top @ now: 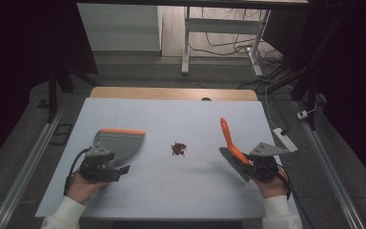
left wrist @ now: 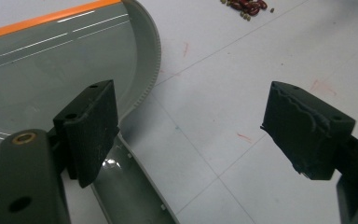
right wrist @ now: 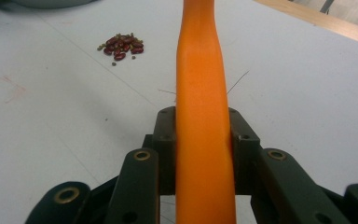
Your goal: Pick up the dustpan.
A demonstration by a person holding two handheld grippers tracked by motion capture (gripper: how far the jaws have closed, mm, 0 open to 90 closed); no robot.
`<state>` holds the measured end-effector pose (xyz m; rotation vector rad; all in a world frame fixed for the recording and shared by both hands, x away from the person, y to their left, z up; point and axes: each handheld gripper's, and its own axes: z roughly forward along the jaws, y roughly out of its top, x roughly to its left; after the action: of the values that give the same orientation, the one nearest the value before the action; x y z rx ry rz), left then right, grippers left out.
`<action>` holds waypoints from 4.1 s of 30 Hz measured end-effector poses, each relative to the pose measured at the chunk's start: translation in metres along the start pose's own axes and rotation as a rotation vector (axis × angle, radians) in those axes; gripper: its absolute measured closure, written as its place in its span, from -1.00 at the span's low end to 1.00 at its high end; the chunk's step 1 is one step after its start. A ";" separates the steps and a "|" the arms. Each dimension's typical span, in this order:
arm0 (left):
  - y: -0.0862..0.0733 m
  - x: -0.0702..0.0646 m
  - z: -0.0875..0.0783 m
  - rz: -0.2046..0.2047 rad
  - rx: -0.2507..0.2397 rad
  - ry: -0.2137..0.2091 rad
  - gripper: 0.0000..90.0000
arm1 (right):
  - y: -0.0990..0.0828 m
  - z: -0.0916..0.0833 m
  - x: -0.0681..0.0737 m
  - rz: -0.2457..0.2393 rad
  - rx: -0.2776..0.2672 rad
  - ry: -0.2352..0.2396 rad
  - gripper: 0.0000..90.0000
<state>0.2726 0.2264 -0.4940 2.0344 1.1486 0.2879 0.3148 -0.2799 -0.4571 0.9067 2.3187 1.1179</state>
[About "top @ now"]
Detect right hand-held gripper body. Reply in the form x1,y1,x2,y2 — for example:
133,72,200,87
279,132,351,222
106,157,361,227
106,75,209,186
247,141,292,183

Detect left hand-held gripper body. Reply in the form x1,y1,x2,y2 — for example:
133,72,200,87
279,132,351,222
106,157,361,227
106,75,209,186
78,141,124,184

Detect grey dustpan with orange edge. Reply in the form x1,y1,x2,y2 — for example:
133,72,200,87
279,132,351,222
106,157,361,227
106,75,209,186
93,128,147,170

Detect orange-handled brush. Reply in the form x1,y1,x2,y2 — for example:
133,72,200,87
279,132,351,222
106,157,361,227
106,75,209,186
218,117,253,183

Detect pile of small beans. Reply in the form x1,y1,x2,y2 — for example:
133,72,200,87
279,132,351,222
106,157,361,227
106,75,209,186
171,141,188,157

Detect person's right hand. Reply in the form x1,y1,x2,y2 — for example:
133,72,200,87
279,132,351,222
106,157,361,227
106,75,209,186
251,167,290,200

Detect person's left hand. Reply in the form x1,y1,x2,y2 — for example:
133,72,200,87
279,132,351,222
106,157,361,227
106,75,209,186
66,171,109,205

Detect white power strip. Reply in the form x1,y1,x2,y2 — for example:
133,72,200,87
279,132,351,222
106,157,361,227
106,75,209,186
273,127,298,154

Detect wooden table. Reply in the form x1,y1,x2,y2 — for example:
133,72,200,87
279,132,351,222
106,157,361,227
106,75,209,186
89,86,259,102

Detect black metal stand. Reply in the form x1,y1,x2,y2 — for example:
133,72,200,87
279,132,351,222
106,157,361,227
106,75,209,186
37,60,100,124

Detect dark curtain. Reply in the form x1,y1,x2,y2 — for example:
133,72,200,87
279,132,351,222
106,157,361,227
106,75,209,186
0,0,99,175
261,0,366,185

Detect white cabinet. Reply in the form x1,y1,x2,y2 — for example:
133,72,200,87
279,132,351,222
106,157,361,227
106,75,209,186
76,3,164,52

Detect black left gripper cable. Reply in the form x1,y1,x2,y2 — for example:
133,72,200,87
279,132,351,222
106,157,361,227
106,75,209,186
63,147,92,197

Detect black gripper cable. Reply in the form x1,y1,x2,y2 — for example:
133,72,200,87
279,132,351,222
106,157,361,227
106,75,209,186
63,147,92,197
275,162,293,202

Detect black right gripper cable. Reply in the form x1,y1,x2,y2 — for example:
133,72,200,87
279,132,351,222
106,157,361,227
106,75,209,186
275,162,293,202

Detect aluminium rail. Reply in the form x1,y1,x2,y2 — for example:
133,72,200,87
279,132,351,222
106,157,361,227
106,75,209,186
0,107,67,229
293,100,366,229

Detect black floor cables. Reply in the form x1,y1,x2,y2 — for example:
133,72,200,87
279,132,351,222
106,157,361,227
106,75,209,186
189,8,318,136

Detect white desk frame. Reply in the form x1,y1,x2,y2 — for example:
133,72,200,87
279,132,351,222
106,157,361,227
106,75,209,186
180,6,272,77

